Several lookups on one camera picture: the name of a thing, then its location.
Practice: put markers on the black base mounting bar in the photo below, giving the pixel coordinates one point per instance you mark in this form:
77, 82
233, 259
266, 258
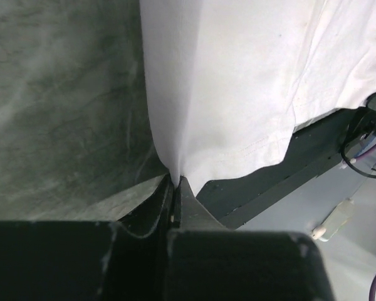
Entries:
311, 152

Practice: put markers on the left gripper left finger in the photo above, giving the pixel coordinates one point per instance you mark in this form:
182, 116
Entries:
88, 260

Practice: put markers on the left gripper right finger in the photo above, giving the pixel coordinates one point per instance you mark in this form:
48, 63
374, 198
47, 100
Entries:
207, 261

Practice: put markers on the white t-shirt red print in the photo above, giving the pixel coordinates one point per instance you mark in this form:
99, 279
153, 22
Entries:
228, 81

